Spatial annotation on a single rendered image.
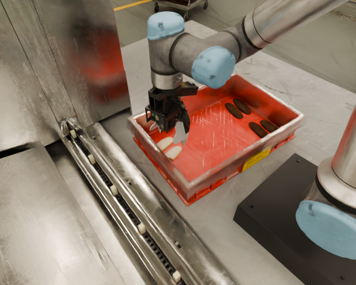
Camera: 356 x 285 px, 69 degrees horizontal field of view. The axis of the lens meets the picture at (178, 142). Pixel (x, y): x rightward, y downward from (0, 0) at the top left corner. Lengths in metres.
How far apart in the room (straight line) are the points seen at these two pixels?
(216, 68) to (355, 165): 0.26
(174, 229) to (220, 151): 0.32
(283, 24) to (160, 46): 0.23
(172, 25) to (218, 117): 0.51
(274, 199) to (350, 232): 0.28
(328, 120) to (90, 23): 0.86
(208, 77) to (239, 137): 0.47
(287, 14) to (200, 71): 0.17
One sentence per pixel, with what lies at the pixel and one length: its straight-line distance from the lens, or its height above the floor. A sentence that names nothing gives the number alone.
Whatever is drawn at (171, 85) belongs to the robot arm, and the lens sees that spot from 0.60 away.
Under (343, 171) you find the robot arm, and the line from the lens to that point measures 0.44.
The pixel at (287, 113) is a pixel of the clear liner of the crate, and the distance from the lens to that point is 0.94.
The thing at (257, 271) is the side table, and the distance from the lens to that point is 0.71.
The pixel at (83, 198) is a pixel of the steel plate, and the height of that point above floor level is 0.82.
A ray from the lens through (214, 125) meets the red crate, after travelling 0.95.
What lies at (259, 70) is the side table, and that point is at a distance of 1.28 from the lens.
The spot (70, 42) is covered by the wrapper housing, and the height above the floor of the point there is 1.15.
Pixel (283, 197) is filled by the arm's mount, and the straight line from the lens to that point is 0.72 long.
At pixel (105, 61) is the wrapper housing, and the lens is 0.84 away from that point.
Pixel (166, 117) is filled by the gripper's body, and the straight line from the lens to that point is 0.64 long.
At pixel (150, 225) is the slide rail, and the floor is 0.85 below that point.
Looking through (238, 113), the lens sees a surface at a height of 0.83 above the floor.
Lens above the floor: 1.47
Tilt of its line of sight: 48 degrees down
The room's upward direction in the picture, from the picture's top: straight up
